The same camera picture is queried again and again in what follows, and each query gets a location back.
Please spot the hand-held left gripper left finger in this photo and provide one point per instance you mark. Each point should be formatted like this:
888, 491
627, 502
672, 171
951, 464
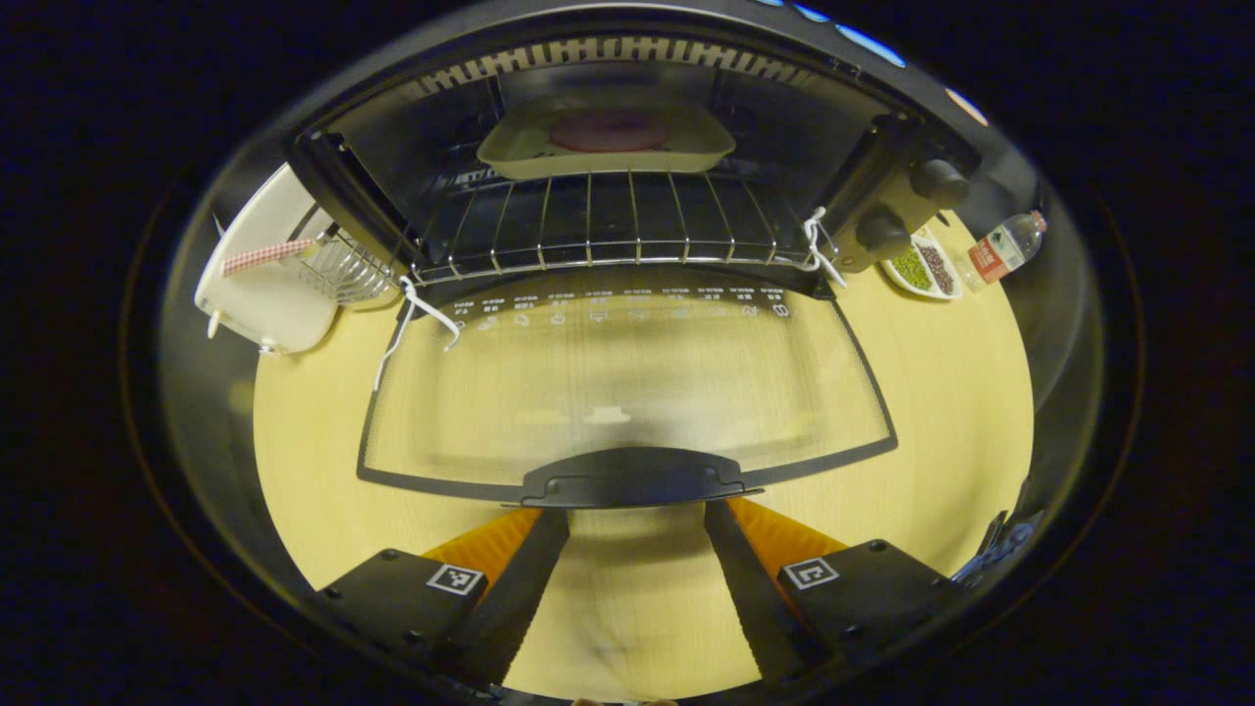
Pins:
520, 598

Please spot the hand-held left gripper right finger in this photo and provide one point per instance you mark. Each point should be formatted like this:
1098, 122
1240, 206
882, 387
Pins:
750, 598

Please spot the black electric oven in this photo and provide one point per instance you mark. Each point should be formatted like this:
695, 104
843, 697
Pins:
627, 476

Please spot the square white food plate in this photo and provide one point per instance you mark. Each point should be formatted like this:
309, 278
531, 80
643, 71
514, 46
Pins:
510, 147

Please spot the pink ham slice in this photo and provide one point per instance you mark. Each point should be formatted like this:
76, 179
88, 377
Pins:
608, 129

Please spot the white divided bean tray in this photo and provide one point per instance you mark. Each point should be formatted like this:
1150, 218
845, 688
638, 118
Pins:
897, 273

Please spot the pile of green beans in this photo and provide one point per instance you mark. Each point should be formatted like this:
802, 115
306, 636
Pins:
912, 269

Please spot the pile of dark red beans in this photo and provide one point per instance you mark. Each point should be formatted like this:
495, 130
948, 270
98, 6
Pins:
938, 267

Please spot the white toaster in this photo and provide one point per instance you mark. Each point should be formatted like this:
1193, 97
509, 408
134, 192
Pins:
255, 304

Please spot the black backdrop cloth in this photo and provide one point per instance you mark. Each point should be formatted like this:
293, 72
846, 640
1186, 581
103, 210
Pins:
1064, 324

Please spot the red checked strip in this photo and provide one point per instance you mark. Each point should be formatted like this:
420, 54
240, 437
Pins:
265, 257

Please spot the clear plastic water bottle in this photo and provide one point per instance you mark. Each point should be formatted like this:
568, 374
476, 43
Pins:
1000, 250

